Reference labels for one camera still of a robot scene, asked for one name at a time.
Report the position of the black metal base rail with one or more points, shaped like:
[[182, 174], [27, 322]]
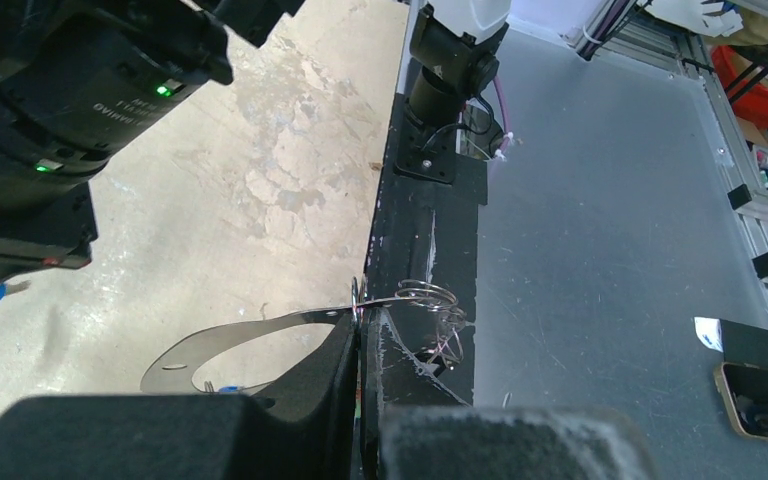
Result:
[[423, 229]]

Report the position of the red plastic crate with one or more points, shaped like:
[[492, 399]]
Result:
[[752, 105]]

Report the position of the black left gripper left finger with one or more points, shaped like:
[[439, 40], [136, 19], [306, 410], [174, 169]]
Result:
[[299, 427]]

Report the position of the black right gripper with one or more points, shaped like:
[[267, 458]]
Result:
[[59, 235]]

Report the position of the large metal keyring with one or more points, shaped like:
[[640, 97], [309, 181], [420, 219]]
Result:
[[441, 347]]

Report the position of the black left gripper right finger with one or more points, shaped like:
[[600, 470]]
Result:
[[413, 427]]

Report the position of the smartphone with tan case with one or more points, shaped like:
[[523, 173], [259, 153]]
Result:
[[744, 391]]

